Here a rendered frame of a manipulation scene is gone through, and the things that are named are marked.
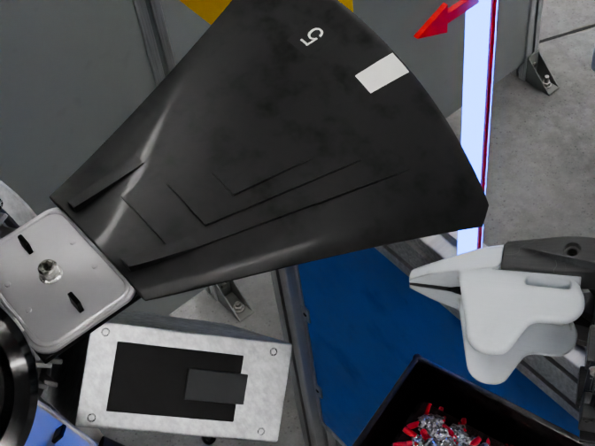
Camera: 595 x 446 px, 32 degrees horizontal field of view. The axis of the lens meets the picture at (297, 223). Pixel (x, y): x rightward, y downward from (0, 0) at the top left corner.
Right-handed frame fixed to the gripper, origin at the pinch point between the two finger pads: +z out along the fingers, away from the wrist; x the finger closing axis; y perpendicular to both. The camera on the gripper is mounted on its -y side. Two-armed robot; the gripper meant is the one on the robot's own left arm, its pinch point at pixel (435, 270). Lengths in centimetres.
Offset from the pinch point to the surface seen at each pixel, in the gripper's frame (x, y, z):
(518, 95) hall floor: 132, -122, 2
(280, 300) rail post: 76, -36, 28
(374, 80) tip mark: 0.8, -13.6, 6.0
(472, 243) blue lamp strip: 29.4, -20.0, 0.2
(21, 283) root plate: -0.7, 4.8, 22.8
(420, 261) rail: 38.2, -22.6, 5.4
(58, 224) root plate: -0.3, 0.4, 22.3
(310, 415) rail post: 105, -31, 26
